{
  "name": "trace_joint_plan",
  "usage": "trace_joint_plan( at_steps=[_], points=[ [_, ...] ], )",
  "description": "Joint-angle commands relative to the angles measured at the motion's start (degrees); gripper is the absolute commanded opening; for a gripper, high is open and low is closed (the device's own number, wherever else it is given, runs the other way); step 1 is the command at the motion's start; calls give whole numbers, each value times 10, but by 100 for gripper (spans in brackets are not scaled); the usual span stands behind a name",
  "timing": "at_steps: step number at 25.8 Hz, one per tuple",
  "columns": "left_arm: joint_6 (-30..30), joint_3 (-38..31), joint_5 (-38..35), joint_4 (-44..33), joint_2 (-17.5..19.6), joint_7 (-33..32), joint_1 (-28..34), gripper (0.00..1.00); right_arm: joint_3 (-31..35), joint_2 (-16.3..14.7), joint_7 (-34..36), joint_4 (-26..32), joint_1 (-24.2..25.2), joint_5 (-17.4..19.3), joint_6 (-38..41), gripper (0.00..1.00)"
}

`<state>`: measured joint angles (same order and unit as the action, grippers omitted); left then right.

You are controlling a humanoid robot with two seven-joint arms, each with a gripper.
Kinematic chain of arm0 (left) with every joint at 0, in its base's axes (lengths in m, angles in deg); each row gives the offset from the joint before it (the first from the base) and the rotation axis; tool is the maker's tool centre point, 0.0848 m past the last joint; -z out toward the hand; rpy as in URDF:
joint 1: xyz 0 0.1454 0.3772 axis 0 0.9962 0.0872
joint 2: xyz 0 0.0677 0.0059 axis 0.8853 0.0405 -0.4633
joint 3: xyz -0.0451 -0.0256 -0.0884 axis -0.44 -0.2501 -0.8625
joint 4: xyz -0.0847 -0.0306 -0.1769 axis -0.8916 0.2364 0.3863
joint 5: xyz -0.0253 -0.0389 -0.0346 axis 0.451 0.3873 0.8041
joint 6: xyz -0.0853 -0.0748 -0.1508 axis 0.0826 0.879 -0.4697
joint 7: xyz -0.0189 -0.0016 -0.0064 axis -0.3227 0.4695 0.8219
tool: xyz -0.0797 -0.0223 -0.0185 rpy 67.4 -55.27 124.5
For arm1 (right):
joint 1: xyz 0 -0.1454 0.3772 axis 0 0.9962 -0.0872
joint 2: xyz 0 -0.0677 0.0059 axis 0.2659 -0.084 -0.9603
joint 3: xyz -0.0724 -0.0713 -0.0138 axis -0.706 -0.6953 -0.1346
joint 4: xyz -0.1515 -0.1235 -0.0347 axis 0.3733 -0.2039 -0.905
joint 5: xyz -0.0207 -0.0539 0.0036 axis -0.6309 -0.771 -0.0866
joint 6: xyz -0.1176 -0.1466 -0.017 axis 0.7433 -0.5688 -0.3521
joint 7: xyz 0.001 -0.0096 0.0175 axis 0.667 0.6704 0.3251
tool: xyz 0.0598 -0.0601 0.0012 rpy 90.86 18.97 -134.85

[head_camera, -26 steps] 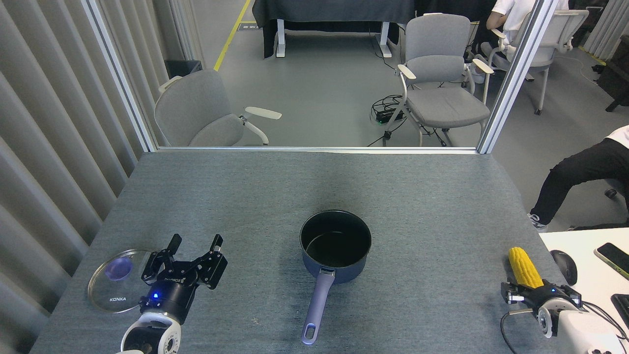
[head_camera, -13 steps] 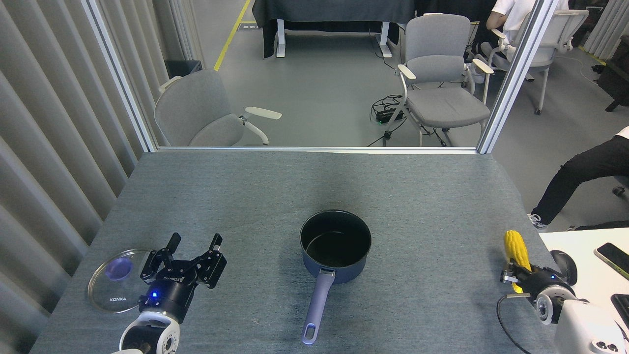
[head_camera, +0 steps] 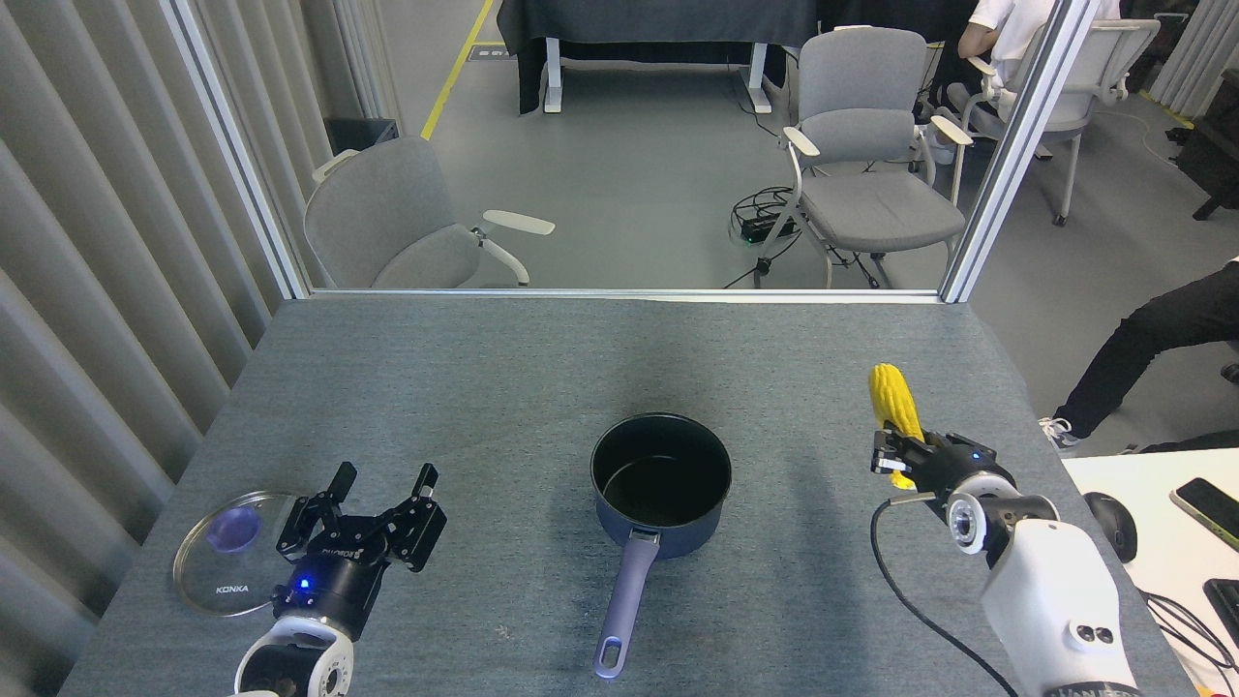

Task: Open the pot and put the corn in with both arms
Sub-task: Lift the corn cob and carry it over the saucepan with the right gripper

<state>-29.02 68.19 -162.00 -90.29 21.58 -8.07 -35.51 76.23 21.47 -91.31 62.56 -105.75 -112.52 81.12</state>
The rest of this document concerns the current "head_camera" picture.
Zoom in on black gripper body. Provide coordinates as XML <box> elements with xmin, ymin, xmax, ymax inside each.
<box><xmin>908</xmin><ymin>433</ymin><xmax>1000</xmax><ymax>496</ymax></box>
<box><xmin>272</xmin><ymin>516</ymin><xmax>390</xmax><ymax>642</ymax></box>

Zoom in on yellow corn cob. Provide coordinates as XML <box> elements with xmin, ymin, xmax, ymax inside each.
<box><xmin>867</xmin><ymin>363</ymin><xmax>927</xmax><ymax>491</ymax></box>

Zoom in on glass pot lid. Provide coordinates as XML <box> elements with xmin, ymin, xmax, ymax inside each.
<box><xmin>172</xmin><ymin>491</ymin><xmax>303</xmax><ymax>618</ymax></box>

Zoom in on black computer mouse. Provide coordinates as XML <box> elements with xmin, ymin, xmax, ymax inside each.
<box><xmin>1083</xmin><ymin>492</ymin><xmax>1139</xmax><ymax>563</ymax></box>

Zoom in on person in black trousers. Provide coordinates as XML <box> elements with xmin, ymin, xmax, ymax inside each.
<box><xmin>1038</xmin><ymin>256</ymin><xmax>1239</xmax><ymax>454</ymax></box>

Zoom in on white side table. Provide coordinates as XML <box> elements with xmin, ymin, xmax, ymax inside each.
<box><xmin>1062</xmin><ymin>447</ymin><xmax>1239</xmax><ymax>697</ymax></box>

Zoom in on smartphone with green case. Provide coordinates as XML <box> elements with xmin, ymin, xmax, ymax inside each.
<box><xmin>1169</xmin><ymin>477</ymin><xmax>1239</xmax><ymax>553</ymax></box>

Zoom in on black power strip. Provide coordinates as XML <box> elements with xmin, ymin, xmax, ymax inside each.
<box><xmin>738</xmin><ymin>215</ymin><xmax>801</xmax><ymax>244</ymax></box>

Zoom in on black flat device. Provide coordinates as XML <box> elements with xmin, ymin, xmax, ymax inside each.
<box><xmin>1203</xmin><ymin>578</ymin><xmax>1239</xmax><ymax>650</ymax></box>

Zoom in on grey chair with white armrests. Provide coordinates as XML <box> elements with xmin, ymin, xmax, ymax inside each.
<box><xmin>303</xmin><ymin>136</ymin><xmax>557</xmax><ymax>289</ymax></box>
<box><xmin>753</xmin><ymin>27</ymin><xmax>973</xmax><ymax>289</ymax></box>

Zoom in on black box on floor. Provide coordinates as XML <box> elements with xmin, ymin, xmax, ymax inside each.
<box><xmin>324</xmin><ymin>117</ymin><xmax>400</xmax><ymax>156</ymax></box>

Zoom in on grey mesh-back office chair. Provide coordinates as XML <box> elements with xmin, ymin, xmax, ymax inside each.
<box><xmin>944</xmin><ymin>17</ymin><xmax>1161</xmax><ymax>227</ymax></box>

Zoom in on black furniture piece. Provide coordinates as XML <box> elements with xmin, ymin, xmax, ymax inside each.
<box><xmin>1166</xmin><ymin>68</ymin><xmax>1239</xmax><ymax>222</ymax></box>

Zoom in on person seated on chair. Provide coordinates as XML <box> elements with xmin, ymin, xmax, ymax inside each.
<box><xmin>915</xmin><ymin>0</ymin><xmax>1122</xmax><ymax>166</ymax></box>

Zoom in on black-draped desk, white legs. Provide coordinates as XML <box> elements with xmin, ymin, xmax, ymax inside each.
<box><xmin>497</xmin><ymin>0</ymin><xmax>824</xmax><ymax>117</ymax></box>

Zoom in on black cable on robot arm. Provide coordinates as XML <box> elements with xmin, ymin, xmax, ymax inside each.
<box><xmin>869</xmin><ymin>494</ymin><xmax>1019</xmax><ymax>697</ymax></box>

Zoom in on blue saucepan with long handle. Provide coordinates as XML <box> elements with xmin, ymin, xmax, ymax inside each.
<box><xmin>589</xmin><ymin>413</ymin><xmax>733</xmax><ymax>681</ymax></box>

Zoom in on black cables on white table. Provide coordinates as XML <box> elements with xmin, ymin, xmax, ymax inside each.
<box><xmin>1140</xmin><ymin>589</ymin><xmax>1239</xmax><ymax>675</ymax></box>

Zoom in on black floor cables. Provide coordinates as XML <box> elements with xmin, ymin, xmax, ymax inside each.
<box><xmin>724</xmin><ymin>186</ymin><xmax>882</xmax><ymax>290</ymax></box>

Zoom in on silver frame crossbar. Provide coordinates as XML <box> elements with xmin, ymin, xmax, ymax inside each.
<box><xmin>308</xmin><ymin>288</ymin><xmax>945</xmax><ymax>304</ymax></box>

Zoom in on silver frame post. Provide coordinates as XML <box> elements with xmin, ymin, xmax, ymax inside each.
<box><xmin>939</xmin><ymin>0</ymin><xmax>1100</xmax><ymax>304</ymax></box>
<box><xmin>160</xmin><ymin>0</ymin><xmax>313</xmax><ymax>299</ymax></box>

